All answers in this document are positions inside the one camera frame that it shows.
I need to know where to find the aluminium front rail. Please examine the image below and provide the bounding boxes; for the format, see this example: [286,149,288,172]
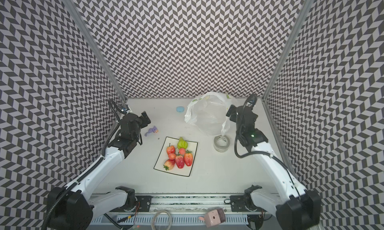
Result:
[71,193,316,216]

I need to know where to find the clear tape roll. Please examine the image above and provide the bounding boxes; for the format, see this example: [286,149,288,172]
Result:
[214,136,231,153]

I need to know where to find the small purple toy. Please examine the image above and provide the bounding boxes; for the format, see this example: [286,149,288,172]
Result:
[145,126,159,137]

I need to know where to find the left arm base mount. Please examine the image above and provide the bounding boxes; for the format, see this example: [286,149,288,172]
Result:
[111,186,153,212]

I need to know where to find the green fake pear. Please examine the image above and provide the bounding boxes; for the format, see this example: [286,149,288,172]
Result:
[177,137,188,150]

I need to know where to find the light blue oval case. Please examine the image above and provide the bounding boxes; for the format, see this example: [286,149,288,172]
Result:
[176,106,185,112]

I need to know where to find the pink fake peach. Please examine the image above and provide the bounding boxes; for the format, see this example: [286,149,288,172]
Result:
[179,148,186,155]

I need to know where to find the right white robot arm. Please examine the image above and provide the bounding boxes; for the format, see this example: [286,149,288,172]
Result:
[226,94,322,230]

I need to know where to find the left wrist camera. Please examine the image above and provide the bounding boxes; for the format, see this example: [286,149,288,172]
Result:
[120,104,132,115]

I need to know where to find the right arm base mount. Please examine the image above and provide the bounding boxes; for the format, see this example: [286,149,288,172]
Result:
[225,185,276,216]

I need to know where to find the grey cable loop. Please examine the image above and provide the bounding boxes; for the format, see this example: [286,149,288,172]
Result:
[151,209,172,230]

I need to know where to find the red fake strawberry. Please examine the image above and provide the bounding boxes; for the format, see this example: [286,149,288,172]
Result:
[175,155,185,169]
[163,160,175,171]
[166,145,176,155]
[184,151,194,167]

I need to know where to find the white plastic bag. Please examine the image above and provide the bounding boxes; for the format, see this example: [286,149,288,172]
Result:
[184,92,237,136]

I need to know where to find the white square plate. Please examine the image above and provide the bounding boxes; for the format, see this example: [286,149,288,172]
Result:
[154,137,198,177]

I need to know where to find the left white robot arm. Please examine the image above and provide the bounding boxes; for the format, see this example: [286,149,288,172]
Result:
[42,99,151,230]

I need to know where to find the pink box device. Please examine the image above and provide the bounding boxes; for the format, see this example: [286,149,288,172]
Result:
[198,209,226,228]

